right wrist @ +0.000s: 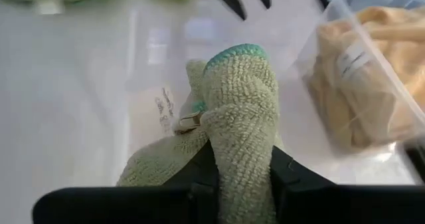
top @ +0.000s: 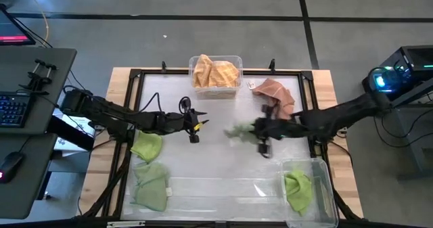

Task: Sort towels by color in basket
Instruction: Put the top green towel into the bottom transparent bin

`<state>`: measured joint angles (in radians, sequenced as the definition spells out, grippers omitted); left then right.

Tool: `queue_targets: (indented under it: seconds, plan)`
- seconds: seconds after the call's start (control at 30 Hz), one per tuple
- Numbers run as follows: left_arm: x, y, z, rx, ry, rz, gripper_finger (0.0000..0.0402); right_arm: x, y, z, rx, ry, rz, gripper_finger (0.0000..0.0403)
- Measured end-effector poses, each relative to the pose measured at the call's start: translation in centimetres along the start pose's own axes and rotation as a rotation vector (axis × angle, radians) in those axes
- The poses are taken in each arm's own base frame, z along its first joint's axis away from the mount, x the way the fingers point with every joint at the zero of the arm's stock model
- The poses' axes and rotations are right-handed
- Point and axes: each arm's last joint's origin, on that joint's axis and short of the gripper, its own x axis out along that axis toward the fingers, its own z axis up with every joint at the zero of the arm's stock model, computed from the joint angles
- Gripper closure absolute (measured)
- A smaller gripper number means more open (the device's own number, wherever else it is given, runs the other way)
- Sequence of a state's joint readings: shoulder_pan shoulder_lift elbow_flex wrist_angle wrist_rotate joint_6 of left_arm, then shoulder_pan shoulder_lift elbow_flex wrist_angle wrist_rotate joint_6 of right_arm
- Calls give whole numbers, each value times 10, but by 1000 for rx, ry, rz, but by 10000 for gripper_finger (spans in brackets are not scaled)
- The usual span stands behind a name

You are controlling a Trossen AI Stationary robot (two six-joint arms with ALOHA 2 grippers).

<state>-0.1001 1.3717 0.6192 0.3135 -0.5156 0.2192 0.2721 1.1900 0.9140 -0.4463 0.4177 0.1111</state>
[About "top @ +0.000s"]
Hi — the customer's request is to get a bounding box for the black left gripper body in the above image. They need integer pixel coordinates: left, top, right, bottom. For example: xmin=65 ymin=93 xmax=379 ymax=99
xmin=164 ymin=108 xmax=201 ymax=136

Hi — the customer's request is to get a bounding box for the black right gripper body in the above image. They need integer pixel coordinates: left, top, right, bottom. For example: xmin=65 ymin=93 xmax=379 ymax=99
xmin=252 ymin=117 xmax=295 ymax=141

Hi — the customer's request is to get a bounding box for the salmon towel with white grid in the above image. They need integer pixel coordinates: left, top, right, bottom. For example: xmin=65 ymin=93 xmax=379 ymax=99
xmin=248 ymin=78 xmax=296 ymax=120

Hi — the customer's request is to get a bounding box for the yellow towel with white grid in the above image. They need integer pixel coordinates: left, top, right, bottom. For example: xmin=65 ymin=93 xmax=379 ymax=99
xmin=208 ymin=60 xmax=240 ymax=89
xmin=192 ymin=53 xmax=214 ymax=89

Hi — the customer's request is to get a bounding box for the bright green terry towel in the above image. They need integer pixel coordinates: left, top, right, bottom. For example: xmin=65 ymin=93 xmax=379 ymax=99
xmin=130 ymin=130 xmax=164 ymax=164

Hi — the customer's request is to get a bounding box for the small clear plastic bin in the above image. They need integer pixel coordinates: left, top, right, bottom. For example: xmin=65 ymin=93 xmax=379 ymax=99
xmin=188 ymin=54 xmax=244 ymax=101

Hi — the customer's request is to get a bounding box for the pale green towel with tag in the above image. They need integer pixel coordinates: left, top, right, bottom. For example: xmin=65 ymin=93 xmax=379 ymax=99
xmin=130 ymin=162 xmax=173 ymax=212

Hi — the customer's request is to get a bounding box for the large clear plastic bin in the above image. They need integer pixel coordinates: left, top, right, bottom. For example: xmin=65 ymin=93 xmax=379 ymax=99
xmin=279 ymin=157 xmax=340 ymax=228

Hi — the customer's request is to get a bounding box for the white printed box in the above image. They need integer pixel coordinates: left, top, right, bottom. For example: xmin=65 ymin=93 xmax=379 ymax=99
xmin=52 ymin=108 xmax=98 ymax=154

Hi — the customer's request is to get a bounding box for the black computer with coloured lights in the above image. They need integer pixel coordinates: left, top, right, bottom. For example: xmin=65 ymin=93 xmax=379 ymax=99
xmin=361 ymin=45 xmax=433 ymax=103

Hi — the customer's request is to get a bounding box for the black clamp stand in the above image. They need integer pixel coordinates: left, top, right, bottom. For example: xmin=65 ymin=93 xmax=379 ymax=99
xmin=18 ymin=58 xmax=58 ymax=96

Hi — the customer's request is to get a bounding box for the black backlit keyboard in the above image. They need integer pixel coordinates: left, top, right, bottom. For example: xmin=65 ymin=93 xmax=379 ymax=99
xmin=0 ymin=91 xmax=34 ymax=129

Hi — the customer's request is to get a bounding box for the black computer mouse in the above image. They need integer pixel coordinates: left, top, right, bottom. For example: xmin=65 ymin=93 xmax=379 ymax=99
xmin=0 ymin=151 xmax=26 ymax=184

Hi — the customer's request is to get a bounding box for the dark grey desk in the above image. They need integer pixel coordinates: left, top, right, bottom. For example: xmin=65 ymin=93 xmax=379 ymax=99
xmin=0 ymin=47 xmax=78 ymax=221

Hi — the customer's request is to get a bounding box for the desk monitor with red bar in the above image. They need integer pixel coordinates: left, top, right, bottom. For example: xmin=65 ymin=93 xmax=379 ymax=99
xmin=0 ymin=3 xmax=37 ymax=47

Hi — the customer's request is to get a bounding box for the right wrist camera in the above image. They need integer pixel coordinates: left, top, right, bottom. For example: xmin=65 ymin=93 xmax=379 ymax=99
xmin=258 ymin=140 xmax=273 ymax=159

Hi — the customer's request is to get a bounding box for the black metal table frame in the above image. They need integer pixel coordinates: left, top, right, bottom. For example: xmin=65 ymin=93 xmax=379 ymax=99
xmin=79 ymin=67 xmax=365 ymax=222

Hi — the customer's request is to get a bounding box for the silver metal bracket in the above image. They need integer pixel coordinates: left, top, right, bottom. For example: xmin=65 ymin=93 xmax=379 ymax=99
xmin=106 ymin=221 xmax=147 ymax=228

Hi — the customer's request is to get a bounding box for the yellow cable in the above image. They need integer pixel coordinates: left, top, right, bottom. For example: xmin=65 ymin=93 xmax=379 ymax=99
xmin=22 ymin=0 xmax=50 ymax=47

